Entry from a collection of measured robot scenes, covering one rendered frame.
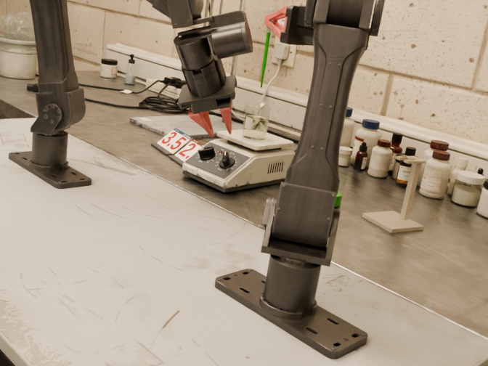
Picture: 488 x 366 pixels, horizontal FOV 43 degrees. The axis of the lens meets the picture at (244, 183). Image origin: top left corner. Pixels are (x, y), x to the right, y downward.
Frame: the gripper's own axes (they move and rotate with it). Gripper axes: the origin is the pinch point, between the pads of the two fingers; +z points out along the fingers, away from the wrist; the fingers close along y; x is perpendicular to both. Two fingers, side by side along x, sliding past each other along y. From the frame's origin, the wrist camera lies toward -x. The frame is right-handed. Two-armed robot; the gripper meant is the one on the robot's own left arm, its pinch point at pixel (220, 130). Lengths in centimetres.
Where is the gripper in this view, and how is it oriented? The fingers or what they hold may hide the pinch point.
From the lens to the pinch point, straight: 115.9
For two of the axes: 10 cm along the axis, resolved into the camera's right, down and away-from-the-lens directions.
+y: -9.7, 1.6, 2.0
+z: 2.4, 7.6, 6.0
